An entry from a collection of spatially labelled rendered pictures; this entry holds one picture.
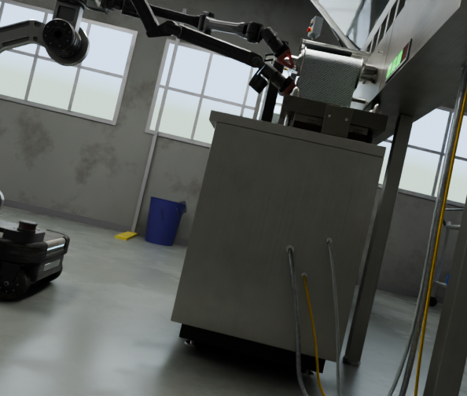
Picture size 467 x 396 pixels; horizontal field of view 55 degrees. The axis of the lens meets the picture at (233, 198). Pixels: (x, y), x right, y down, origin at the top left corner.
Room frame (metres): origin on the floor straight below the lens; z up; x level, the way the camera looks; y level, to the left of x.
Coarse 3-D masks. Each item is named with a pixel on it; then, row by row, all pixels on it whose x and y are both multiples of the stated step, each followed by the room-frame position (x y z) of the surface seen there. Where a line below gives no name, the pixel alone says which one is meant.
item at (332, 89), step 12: (312, 72) 1.90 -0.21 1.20; (300, 84) 1.90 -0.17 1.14; (312, 84) 1.90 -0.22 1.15; (324, 84) 1.89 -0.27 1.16; (336, 84) 1.89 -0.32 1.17; (348, 84) 1.88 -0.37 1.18; (312, 96) 1.89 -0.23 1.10; (324, 96) 1.89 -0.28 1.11; (336, 96) 1.89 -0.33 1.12; (348, 96) 1.88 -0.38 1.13
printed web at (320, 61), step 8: (312, 56) 1.90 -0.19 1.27; (320, 56) 1.90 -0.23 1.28; (328, 56) 1.90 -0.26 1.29; (336, 56) 1.91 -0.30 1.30; (304, 64) 1.90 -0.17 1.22; (312, 64) 1.90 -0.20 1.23; (320, 64) 1.89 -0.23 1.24; (328, 64) 1.89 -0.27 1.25; (336, 64) 1.89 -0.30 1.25; (344, 64) 1.89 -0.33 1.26; (352, 64) 1.89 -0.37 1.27; (328, 72) 1.89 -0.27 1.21; (336, 72) 1.89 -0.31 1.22; (344, 72) 1.89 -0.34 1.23; (352, 72) 1.88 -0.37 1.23
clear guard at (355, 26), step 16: (320, 0) 2.76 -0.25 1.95; (336, 0) 2.57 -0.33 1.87; (352, 0) 2.41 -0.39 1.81; (368, 0) 2.26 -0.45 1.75; (384, 0) 2.13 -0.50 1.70; (336, 16) 2.71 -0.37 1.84; (352, 16) 2.53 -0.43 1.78; (368, 16) 2.37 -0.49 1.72; (352, 32) 2.67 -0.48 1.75; (368, 32) 2.49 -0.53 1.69
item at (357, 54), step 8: (304, 40) 2.20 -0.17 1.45; (304, 48) 2.26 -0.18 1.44; (312, 48) 2.24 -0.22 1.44; (320, 48) 2.22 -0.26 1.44; (328, 48) 2.20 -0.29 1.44; (336, 48) 2.19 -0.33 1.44; (344, 48) 2.19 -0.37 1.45; (344, 56) 2.25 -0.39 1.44; (352, 56) 2.25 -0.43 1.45; (360, 56) 2.22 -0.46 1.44; (368, 56) 2.21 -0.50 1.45
